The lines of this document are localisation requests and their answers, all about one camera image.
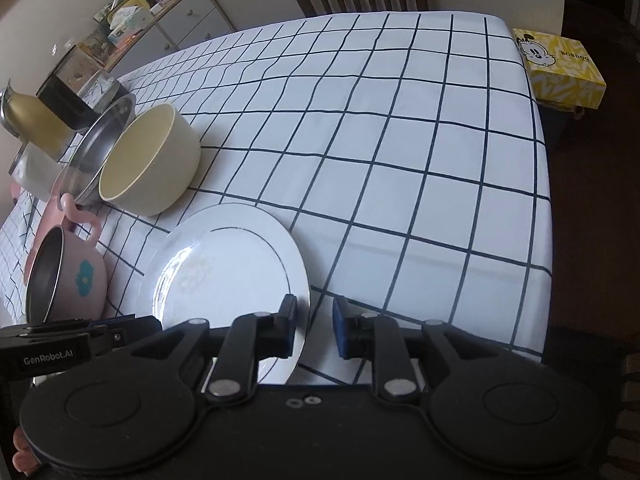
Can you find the yellow tray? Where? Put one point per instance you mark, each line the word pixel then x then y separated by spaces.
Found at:
pixel 125 7

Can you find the checked white tablecloth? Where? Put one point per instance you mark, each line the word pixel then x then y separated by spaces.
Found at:
pixel 400 160

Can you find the gold jug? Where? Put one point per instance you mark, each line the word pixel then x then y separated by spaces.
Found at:
pixel 40 115

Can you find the tissue pack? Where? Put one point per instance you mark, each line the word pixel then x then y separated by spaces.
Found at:
pixel 122 32

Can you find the pink pot with flower print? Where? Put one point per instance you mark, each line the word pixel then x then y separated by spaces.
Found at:
pixel 85 272

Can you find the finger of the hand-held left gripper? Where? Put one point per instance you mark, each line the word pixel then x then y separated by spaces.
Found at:
pixel 132 337
pixel 112 323

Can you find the person's left hand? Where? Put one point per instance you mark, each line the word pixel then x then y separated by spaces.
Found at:
pixel 24 452

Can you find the grey drawer cabinet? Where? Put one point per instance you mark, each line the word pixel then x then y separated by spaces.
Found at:
pixel 195 20

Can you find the yellow cardboard box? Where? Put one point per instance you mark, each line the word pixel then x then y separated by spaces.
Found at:
pixel 560 75

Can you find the white cup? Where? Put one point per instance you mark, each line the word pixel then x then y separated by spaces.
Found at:
pixel 35 172

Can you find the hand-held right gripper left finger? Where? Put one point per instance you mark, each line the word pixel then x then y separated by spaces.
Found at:
pixel 289 322

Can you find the black and glass appliance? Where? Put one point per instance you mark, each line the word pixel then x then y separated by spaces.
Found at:
pixel 65 102

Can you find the white plate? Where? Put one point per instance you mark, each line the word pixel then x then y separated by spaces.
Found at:
pixel 225 260

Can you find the cream bowl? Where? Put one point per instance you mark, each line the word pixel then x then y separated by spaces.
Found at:
pixel 150 152

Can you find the stainless steel bowl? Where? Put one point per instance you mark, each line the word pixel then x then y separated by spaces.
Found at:
pixel 92 150

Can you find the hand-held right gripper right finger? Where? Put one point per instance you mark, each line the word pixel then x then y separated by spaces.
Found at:
pixel 342 330

